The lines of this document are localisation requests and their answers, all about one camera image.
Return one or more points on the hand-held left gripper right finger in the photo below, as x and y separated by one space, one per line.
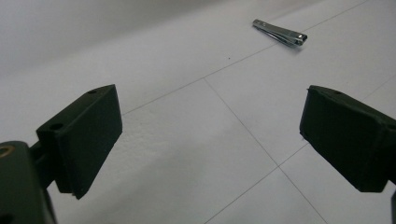
345 137

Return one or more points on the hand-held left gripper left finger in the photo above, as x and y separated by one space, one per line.
84 137

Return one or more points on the silver metal nail clipper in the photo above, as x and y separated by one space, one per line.
280 33

